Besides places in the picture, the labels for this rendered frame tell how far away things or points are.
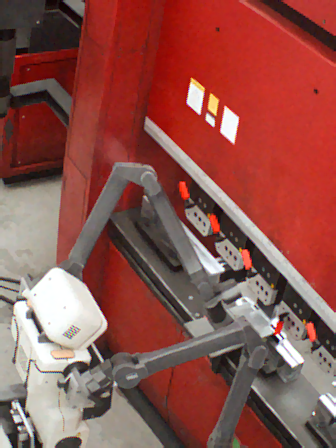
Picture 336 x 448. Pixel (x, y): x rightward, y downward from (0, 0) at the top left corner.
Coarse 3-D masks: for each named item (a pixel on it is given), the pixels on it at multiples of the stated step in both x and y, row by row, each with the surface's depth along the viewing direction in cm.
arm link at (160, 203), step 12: (144, 180) 260; (156, 192) 261; (156, 204) 265; (168, 204) 265; (156, 216) 267; (168, 216) 266; (168, 228) 267; (180, 228) 268; (180, 240) 268; (180, 252) 269; (192, 252) 270; (192, 264) 270; (192, 276) 271; (204, 276) 271
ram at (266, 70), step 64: (192, 0) 285; (256, 0) 264; (192, 64) 296; (256, 64) 263; (320, 64) 235; (192, 128) 307; (256, 128) 273; (320, 128) 244; (256, 192) 282; (320, 192) 252; (320, 256) 259
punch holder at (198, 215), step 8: (192, 184) 316; (192, 192) 317; (200, 192) 312; (192, 200) 318; (200, 200) 314; (208, 200) 309; (192, 208) 319; (200, 208) 315; (208, 208) 310; (216, 208) 308; (192, 216) 320; (200, 216) 315; (216, 216) 311; (192, 224) 321; (200, 224) 317; (208, 224) 312; (208, 232) 314
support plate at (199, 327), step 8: (232, 312) 301; (240, 312) 301; (248, 312) 302; (200, 320) 296; (192, 328) 292; (200, 328) 293; (208, 328) 293; (264, 328) 296; (264, 336) 293; (240, 344) 288; (216, 352) 284; (224, 352) 285
